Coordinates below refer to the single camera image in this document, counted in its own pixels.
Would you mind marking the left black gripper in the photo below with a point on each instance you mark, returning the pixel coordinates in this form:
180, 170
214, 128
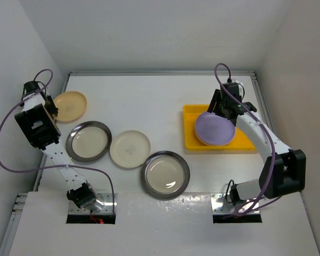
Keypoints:
53, 110

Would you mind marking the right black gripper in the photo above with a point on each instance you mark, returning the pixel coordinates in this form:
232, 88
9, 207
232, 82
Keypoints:
216, 99

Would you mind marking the orange plastic plate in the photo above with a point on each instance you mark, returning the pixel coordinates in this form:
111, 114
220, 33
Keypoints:
71, 106

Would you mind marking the purple plastic plate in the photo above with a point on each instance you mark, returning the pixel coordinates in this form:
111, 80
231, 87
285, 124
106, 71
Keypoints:
214, 129

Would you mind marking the steel rimmed plate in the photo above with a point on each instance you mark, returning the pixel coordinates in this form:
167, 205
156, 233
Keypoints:
165, 175
88, 141

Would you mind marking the cream plastic plate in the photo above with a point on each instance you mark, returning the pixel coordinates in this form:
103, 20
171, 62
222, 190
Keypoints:
130, 149

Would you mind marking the pink plastic plate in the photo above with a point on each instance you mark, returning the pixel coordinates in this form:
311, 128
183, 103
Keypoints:
202, 141

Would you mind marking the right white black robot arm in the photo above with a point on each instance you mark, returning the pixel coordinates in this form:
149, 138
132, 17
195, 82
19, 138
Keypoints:
284, 170

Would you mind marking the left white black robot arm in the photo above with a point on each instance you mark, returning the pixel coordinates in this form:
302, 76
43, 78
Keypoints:
37, 122

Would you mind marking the yellow plastic bin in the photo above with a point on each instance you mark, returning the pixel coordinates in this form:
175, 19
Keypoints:
192, 142

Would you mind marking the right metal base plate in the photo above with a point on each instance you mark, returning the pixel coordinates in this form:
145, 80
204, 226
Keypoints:
220, 206

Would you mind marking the metal base plate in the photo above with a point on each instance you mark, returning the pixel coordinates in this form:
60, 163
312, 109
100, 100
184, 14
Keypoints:
104, 206
220, 206

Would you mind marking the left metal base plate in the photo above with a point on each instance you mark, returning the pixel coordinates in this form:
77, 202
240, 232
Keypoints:
104, 206

